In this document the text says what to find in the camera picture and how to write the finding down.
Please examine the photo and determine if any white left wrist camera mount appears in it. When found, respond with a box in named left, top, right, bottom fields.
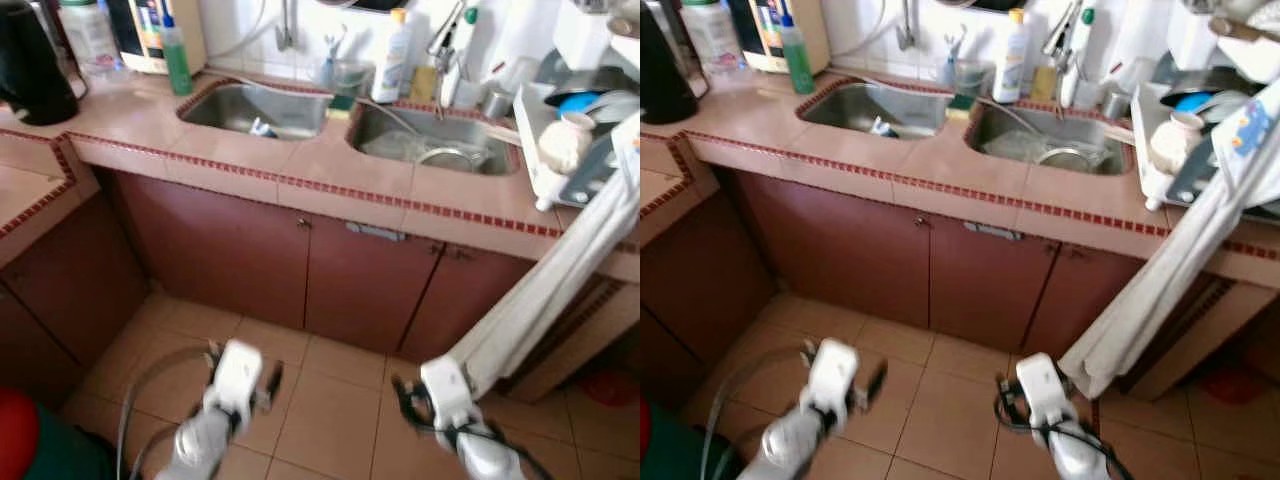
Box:
left=212, top=340, right=263, bottom=413
left=808, top=338, right=861, bottom=413

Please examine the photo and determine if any white dish rack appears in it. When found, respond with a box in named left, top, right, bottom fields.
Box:
left=513, top=80, right=626, bottom=213
left=1130, top=80, right=1280, bottom=226

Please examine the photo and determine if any white ceramic jug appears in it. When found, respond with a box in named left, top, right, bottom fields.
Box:
left=538, top=112, right=596, bottom=176
left=1150, top=110, right=1206, bottom=176

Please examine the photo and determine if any clear jar white lid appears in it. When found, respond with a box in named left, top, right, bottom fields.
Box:
left=680, top=0, right=746, bottom=76
left=58, top=0, right=123, bottom=76

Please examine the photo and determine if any clear plastic measuring jug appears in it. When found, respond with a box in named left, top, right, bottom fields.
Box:
left=335, top=60, right=373, bottom=96
left=955, top=60, right=996, bottom=96

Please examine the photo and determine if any clear plastic tub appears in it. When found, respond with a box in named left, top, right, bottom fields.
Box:
left=495, top=55, right=541, bottom=96

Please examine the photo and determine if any white detergent bottle yellow cap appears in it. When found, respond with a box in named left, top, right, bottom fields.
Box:
left=372, top=8, right=413, bottom=104
left=993, top=8, right=1031, bottom=104

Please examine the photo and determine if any black electric kettle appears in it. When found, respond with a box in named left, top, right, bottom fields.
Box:
left=0, top=0, right=81, bottom=126
left=640, top=0, right=701, bottom=126

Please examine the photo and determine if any metal cabinet handle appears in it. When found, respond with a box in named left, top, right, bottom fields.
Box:
left=345, top=222, right=408, bottom=243
left=962, top=222, right=1026, bottom=243

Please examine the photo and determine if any red floor object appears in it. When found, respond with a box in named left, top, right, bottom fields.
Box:
left=583, top=370, right=638, bottom=406
left=1200, top=365, right=1269, bottom=406

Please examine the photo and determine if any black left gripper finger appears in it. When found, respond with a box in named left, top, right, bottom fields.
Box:
left=860, top=358, right=889, bottom=413
left=258, top=360, right=285, bottom=413

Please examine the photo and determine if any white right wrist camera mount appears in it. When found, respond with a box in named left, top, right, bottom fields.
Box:
left=420, top=355, right=473, bottom=431
left=1015, top=352, right=1069, bottom=429

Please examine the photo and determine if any white plate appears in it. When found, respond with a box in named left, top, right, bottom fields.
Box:
left=585, top=90, right=640, bottom=126

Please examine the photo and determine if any white cloth towel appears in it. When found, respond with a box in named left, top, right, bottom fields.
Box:
left=445, top=110, right=640, bottom=401
left=1058, top=75, right=1280, bottom=401

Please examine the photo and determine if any large steel mixing bowl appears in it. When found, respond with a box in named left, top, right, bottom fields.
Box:
left=545, top=50, right=640, bottom=101
left=1160, top=50, right=1251, bottom=101

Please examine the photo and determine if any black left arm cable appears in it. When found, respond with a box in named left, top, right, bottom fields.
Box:
left=700, top=345, right=813, bottom=480
left=115, top=345, right=216, bottom=480

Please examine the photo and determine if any maroon cabinet door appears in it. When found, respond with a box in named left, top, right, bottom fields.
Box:
left=925, top=215, right=1061, bottom=356
left=640, top=195, right=776, bottom=381
left=398, top=250, right=536, bottom=366
left=303, top=215, right=443, bottom=353
left=1020, top=245, right=1146, bottom=366
left=0, top=195, right=151, bottom=396
left=735, top=172, right=931, bottom=329
left=112, top=172, right=313, bottom=329

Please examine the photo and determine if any beige water purifier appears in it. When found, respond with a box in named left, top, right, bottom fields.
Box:
left=105, top=0, right=208, bottom=76
left=728, top=0, right=831, bottom=74

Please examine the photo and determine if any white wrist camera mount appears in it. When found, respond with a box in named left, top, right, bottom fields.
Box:
left=808, top=338, right=861, bottom=413
left=420, top=355, right=473, bottom=431
left=212, top=340, right=263, bottom=413
left=1015, top=352, right=1069, bottom=429

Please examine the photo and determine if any white drain hose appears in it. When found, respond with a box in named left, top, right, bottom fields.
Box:
left=210, top=70, right=421, bottom=136
left=830, top=68, right=1041, bottom=136

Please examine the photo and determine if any white plastic box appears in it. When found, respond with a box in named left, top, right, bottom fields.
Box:
left=553, top=0, right=613, bottom=71
left=1165, top=0, right=1226, bottom=71

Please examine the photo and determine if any chrome swivel faucet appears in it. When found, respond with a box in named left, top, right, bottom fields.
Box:
left=425, top=0, right=481, bottom=116
left=1040, top=0, right=1099, bottom=111

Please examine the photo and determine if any green dish soap bottle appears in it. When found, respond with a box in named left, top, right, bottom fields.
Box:
left=160, top=10, right=193, bottom=98
left=780, top=10, right=816, bottom=96

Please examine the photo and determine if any dark green bin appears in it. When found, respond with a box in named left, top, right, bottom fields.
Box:
left=640, top=400, right=723, bottom=480
left=30, top=405, right=113, bottom=480

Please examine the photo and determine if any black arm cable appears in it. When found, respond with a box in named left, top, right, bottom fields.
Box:
left=700, top=345, right=813, bottom=480
left=995, top=395, right=1136, bottom=480
left=115, top=345, right=216, bottom=480
left=400, top=400, right=551, bottom=480

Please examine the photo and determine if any steel mesh strainer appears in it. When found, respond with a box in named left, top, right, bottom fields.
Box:
left=415, top=145, right=491, bottom=173
left=1035, top=145, right=1111, bottom=173

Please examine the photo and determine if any stainless steel sink basin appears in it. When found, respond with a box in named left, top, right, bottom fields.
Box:
left=797, top=82, right=951, bottom=139
left=968, top=103, right=1136, bottom=178
left=180, top=82, right=331, bottom=141
left=348, top=103, right=521, bottom=178

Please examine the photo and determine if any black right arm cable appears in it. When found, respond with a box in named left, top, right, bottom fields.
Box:
left=400, top=400, right=551, bottom=480
left=995, top=395, right=1136, bottom=480

